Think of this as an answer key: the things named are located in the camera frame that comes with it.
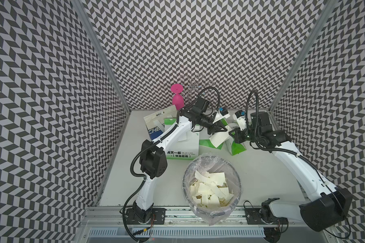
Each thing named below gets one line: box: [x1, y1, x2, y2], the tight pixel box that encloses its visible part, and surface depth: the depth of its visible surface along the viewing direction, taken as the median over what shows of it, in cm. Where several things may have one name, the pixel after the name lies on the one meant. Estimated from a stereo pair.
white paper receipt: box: [208, 131, 231, 149], surface depth 80 cm
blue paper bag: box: [143, 104, 177, 141], surface depth 84 cm
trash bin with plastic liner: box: [181, 152, 243, 226], surface depth 66 cm
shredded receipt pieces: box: [189, 170, 235, 210], surface depth 68 cm
